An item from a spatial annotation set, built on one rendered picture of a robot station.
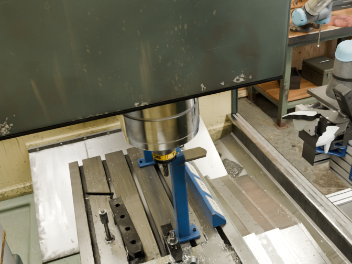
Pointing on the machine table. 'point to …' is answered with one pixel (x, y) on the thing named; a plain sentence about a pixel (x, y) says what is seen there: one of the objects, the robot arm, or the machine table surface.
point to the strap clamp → (175, 253)
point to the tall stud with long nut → (105, 223)
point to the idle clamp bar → (137, 250)
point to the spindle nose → (162, 125)
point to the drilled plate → (198, 251)
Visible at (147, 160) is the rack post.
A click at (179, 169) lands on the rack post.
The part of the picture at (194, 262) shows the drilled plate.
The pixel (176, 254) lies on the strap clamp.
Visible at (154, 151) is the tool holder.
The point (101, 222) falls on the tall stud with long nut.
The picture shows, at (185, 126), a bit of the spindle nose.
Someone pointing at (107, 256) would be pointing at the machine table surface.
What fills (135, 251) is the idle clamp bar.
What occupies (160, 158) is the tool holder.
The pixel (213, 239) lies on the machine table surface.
